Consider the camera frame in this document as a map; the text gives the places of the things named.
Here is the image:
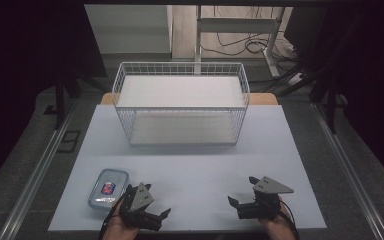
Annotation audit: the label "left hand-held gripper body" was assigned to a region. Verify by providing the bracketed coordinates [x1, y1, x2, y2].
[118, 182, 163, 232]

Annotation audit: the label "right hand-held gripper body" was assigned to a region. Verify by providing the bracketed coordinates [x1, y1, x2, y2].
[238, 175, 295, 221]

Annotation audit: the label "white wire two-tier rack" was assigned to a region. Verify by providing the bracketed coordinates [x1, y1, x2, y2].
[111, 61, 251, 147]

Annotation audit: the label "person's right hand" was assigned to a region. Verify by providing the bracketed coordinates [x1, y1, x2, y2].
[259, 198, 297, 240]

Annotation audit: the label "person's left hand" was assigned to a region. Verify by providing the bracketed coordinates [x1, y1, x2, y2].
[101, 199, 142, 240]

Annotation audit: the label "wooden table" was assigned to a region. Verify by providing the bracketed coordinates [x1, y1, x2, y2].
[99, 92, 280, 106]

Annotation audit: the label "black metal stand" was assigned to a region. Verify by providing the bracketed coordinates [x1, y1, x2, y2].
[309, 66, 349, 135]
[53, 71, 83, 131]

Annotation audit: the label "white power strip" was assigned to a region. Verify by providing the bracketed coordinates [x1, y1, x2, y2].
[285, 72, 305, 87]

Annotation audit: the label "white cabinet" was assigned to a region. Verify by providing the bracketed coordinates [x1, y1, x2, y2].
[84, 4, 174, 55]

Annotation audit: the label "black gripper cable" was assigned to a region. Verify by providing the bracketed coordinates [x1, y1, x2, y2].
[279, 199, 300, 240]
[98, 195, 128, 240]

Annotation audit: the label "aluminium rail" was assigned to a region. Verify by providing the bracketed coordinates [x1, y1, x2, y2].
[310, 102, 384, 240]
[0, 99, 78, 240]

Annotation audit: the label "black floor cables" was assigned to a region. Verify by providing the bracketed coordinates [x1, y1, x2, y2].
[200, 5, 298, 63]

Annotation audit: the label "white metal desk frame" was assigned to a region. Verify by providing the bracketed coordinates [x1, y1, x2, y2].
[194, 4, 286, 78]

